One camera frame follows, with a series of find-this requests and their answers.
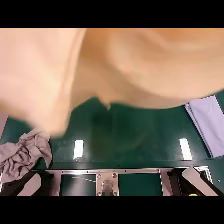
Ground beige shirt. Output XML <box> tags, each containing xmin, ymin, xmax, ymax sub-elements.
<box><xmin>0</xmin><ymin>28</ymin><xmax>224</xmax><ymax>138</ymax></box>

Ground grey garment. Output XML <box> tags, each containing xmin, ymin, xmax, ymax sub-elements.
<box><xmin>0</xmin><ymin>129</ymin><xmax>53</xmax><ymax>185</ymax></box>

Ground lavender garment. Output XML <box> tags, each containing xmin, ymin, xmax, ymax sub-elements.
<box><xmin>184</xmin><ymin>95</ymin><xmax>224</xmax><ymax>159</ymax></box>

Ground silver frame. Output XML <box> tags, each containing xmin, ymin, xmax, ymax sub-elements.
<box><xmin>0</xmin><ymin>165</ymin><xmax>214</xmax><ymax>197</ymax></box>

